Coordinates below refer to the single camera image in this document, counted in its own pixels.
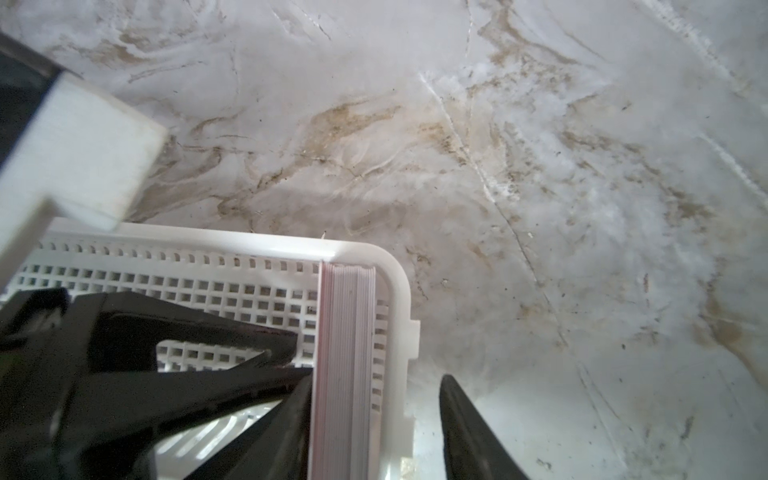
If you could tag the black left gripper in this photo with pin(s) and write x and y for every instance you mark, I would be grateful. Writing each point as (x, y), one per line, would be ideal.
(51, 429)

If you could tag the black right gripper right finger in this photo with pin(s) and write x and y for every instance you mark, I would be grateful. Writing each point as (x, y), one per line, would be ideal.
(471, 450)

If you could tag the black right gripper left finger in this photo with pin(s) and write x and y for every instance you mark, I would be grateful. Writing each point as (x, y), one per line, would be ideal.
(276, 445)

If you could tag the red white credit card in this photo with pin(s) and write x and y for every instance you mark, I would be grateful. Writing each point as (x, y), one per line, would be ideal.
(340, 430)

